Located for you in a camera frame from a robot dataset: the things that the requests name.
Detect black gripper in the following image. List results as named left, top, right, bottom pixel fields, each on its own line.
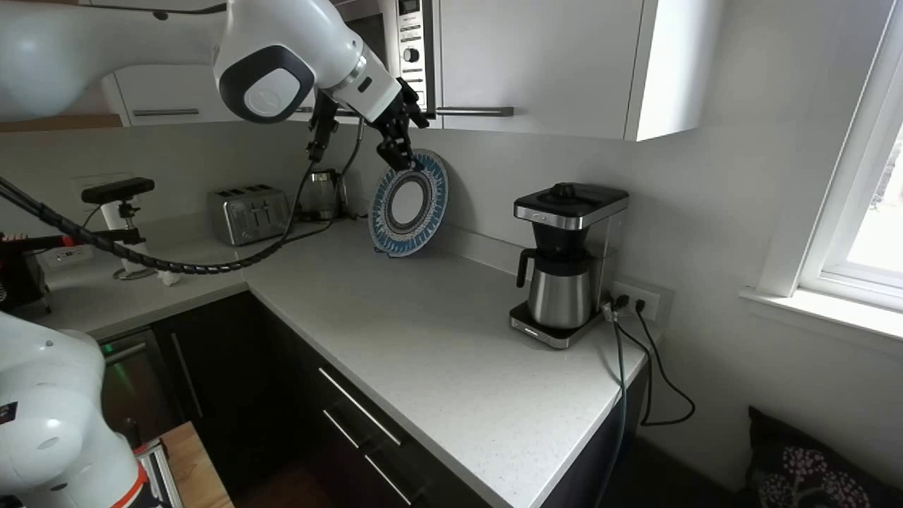
left=369, top=76, right=434, bottom=175

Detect steel cabinet door handle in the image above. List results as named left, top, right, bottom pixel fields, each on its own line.
left=432, top=104, right=517, bottom=118
left=129, top=104, right=204, bottom=123

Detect white cabinet door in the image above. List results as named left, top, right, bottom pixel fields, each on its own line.
left=98, top=62, right=318, bottom=131
left=432, top=0, right=654, bottom=144

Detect white upper cabinet body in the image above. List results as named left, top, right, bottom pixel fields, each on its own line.
left=92, top=0, right=728, bottom=144

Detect blue patterned decorative plate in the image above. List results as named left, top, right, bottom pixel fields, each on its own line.
left=364, top=151, right=453, bottom=262

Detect steel kettle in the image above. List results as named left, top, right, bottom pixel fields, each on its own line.
left=295, top=168, right=348, bottom=226

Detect stainless steel microwave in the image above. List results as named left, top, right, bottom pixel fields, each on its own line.
left=379, top=0, right=441, bottom=118

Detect silver toaster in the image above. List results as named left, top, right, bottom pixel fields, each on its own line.
left=206, top=181, right=294, bottom=248

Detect steel black coffee maker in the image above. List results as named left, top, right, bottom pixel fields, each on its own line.
left=504, top=181, right=631, bottom=354

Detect wooden base board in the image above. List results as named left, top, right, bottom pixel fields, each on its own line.
left=158, top=420, right=236, bottom=508

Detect white framed window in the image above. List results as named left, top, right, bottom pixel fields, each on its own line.
left=737, top=0, right=903, bottom=347

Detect dark patterned cushion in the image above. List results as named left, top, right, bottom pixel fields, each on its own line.
left=744, top=405, right=903, bottom=508

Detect steel drawer handle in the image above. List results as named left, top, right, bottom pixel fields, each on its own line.
left=318, top=406, right=364, bottom=451
left=168, top=330, right=206, bottom=423
left=316, top=364, right=407, bottom=450
left=360, top=451, right=415, bottom=508

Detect black corrugated cable sleeve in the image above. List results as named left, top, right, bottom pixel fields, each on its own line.
left=0, top=159, right=326, bottom=279

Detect black camera on stand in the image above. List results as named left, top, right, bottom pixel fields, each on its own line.
left=78, top=175, right=158, bottom=248

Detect white wall outlet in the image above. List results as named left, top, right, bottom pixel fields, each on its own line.
left=604, top=279, right=676, bottom=329

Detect grey power cable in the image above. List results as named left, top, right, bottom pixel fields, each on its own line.
left=590, top=313, right=634, bottom=508

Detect black power cable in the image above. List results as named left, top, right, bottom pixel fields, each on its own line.
left=630, top=303, right=700, bottom=430

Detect aluminium extrusion rail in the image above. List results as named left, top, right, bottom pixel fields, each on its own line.
left=137, top=435, right=184, bottom=508

